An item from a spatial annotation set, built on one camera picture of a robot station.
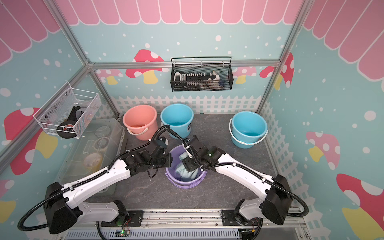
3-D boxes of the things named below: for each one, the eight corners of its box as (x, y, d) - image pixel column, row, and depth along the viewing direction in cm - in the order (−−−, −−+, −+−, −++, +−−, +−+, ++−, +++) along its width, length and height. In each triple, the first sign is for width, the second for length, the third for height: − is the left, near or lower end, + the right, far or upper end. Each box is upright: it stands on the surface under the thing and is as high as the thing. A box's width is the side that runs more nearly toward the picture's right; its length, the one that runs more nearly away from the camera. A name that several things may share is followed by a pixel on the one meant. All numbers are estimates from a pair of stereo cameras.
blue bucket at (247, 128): (228, 151, 100) (234, 136, 86) (225, 127, 113) (229, 111, 99) (261, 151, 100) (272, 136, 86) (254, 127, 113) (262, 111, 99)
